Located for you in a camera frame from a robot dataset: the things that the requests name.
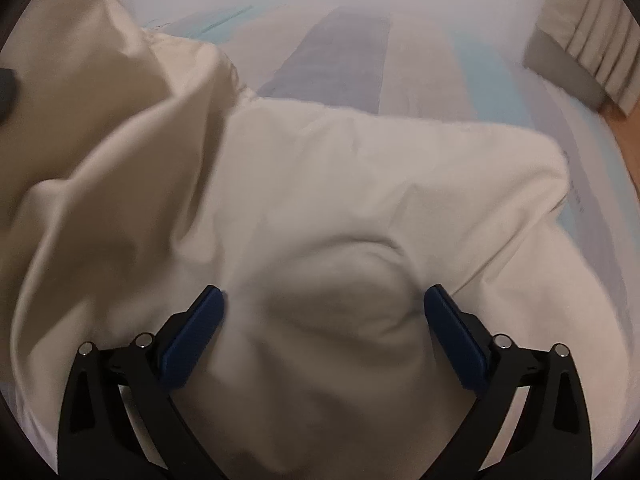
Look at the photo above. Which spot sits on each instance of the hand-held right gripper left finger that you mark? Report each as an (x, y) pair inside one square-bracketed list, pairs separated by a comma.
[(192, 340)]

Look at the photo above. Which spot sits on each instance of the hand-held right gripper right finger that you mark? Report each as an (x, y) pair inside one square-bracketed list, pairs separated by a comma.
[(457, 340)]

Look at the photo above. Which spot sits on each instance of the pastel striped bed sheet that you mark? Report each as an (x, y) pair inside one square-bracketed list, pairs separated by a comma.
[(425, 75)]

